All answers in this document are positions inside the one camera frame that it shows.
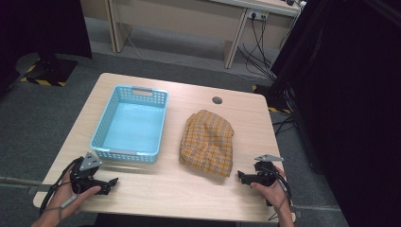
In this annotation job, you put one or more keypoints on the black striped-tape stand base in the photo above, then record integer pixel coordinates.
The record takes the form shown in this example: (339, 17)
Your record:
(50, 71)

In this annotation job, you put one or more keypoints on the dark curtain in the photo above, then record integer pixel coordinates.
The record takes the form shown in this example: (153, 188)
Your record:
(38, 28)

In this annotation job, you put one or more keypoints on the white power strip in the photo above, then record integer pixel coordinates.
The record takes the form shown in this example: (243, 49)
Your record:
(258, 14)

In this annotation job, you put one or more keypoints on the light wooden desk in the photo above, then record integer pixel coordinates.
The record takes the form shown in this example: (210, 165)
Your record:
(176, 19)

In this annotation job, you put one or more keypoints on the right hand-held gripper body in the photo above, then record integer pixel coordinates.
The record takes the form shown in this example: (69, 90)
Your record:
(265, 176)

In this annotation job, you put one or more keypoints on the light blue plastic basket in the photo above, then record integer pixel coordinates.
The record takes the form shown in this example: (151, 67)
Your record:
(132, 126)

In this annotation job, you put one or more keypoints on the person's right hand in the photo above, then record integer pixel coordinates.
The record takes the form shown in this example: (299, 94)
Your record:
(274, 194)

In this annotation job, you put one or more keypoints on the yellow black floor tape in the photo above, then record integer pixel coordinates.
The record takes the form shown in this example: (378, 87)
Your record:
(277, 108)

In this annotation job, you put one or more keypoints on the person's left hand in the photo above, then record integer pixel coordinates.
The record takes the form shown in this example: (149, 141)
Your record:
(64, 197)

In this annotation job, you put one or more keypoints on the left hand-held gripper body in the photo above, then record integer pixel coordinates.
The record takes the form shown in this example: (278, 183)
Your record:
(82, 176)

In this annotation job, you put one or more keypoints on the large black curtain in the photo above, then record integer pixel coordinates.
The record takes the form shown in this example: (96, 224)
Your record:
(346, 110)

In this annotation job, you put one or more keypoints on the orange plaid cloth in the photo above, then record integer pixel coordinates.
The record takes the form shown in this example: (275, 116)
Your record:
(206, 142)

